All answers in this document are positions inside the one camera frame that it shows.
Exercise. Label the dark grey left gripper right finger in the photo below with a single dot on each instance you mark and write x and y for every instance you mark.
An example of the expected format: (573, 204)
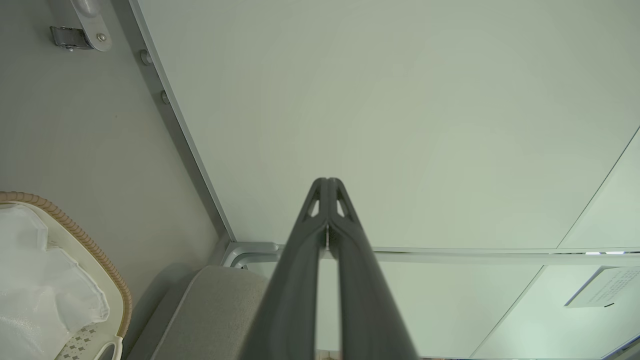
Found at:
(370, 310)

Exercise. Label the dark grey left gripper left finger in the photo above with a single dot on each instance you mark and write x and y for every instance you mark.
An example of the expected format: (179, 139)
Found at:
(290, 300)

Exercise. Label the grey fabric sofa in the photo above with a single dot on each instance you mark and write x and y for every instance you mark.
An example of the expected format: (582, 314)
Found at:
(210, 315)

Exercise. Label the white basket liner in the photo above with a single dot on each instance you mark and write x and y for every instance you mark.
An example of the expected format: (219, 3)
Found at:
(40, 280)

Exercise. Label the grey partition support foot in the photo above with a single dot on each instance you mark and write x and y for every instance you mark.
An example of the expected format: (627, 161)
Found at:
(95, 25)

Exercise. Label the white printed wall notice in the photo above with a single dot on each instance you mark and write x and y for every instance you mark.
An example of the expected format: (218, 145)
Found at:
(610, 287)

